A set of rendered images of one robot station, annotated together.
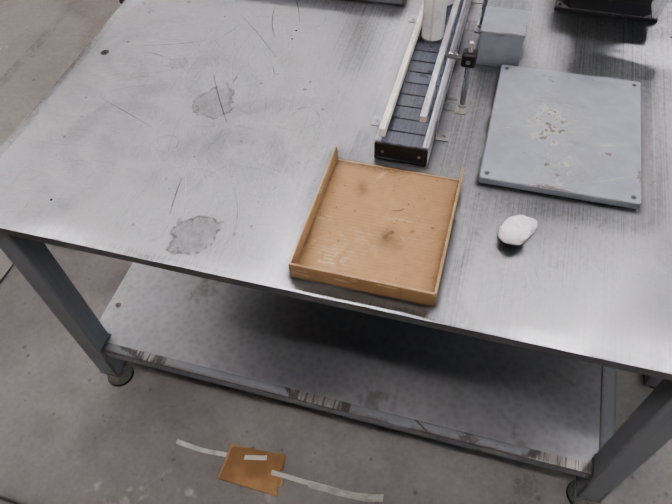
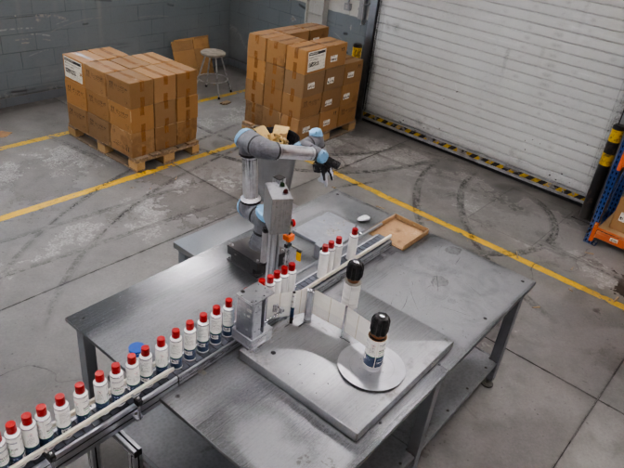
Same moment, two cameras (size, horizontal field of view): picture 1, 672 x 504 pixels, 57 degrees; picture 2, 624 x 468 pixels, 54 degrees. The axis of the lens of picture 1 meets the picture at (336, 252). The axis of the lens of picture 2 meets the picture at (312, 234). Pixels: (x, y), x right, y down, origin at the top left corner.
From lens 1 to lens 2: 4.23 m
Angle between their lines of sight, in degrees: 94
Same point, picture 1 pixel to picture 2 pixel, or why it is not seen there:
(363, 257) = (407, 229)
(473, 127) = not seen: hidden behind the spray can
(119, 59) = (477, 312)
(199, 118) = (446, 278)
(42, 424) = (521, 380)
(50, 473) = (514, 363)
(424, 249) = (390, 226)
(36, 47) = not seen: outside the picture
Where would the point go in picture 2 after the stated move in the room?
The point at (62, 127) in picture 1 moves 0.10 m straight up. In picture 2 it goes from (500, 293) to (504, 279)
